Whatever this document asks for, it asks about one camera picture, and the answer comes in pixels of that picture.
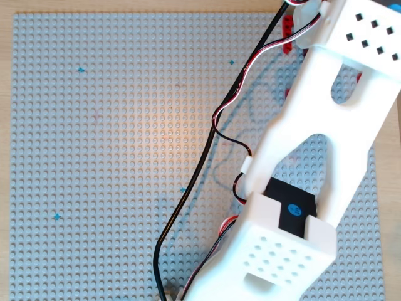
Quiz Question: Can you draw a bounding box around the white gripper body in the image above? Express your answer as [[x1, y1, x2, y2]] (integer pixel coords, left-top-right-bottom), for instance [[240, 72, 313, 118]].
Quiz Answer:
[[295, 0, 328, 48]]

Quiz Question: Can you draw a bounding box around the black camera cable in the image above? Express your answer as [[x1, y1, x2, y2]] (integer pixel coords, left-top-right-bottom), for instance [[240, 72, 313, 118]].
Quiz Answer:
[[153, 0, 293, 301]]

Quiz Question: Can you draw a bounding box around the grey lego baseplate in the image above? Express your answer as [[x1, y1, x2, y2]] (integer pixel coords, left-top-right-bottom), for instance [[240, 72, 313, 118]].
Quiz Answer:
[[8, 11, 387, 301]]

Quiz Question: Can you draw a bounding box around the red white black servo wire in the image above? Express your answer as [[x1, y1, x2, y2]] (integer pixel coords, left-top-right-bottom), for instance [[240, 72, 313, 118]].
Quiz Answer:
[[212, 0, 324, 206], [183, 215, 239, 301]]

